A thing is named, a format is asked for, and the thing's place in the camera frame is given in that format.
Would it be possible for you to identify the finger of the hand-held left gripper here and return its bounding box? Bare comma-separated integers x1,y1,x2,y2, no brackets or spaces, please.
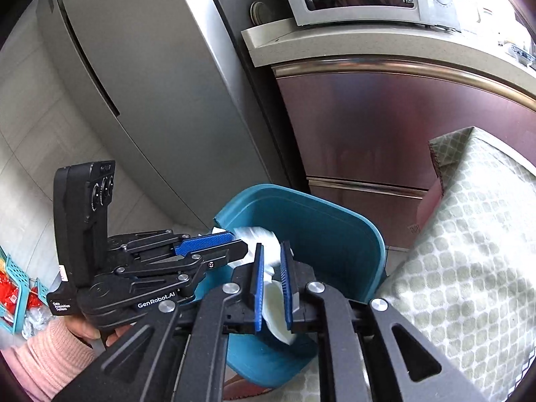
118,239,251,294
109,229,234,261

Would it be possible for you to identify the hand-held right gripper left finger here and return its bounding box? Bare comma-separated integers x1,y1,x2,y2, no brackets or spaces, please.
54,243,265,402

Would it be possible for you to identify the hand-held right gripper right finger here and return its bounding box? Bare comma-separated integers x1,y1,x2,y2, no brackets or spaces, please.
280,240,489,402

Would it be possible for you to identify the white tissue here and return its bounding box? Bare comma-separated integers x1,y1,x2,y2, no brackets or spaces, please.
210,225,297,346

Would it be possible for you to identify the teal plastic trash bin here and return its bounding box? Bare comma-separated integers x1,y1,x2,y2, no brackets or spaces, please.
193,183,388,388

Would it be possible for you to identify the person's left forearm pink sleeve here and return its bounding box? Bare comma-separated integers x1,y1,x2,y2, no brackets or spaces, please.
0,317,100,401

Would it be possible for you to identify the person's left hand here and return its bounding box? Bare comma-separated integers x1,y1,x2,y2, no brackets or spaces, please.
66,317,131,349

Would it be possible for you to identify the red packet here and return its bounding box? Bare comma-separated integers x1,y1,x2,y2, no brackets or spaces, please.
0,266,26,307

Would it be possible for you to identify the teal plastic basket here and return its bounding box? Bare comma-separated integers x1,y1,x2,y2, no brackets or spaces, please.
0,245,52,336

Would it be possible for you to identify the silver refrigerator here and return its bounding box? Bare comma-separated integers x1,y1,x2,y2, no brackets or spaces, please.
37,0,294,231

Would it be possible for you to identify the maroon kitchen counter cabinet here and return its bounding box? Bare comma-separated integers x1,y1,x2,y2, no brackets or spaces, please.
241,17,536,252

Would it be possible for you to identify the green patterned tablecloth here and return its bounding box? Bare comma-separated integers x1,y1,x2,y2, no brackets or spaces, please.
289,126,536,402

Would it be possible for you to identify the pale plate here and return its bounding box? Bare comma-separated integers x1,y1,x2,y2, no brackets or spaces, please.
250,1,272,25

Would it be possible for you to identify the blue white bowl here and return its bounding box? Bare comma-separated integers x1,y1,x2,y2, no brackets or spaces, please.
506,42,536,67

